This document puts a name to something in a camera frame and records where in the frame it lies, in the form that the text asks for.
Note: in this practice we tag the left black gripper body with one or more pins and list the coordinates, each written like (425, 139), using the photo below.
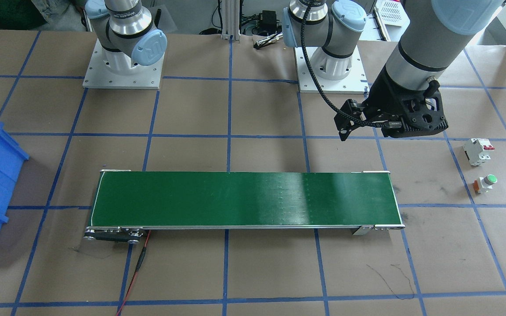
(384, 95)

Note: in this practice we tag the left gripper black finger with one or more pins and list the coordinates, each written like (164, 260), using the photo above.
(358, 115)

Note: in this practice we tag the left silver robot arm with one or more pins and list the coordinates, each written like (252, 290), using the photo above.
(438, 31)

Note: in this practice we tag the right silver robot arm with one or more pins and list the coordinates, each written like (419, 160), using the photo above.
(128, 34)

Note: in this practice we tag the white red circuit breaker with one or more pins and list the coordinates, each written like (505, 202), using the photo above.
(478, 151)

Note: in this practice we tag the green conveyor belt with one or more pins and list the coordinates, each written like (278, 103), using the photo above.
(129, 203)

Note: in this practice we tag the green push button switch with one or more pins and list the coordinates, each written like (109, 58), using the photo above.
(484, 184)

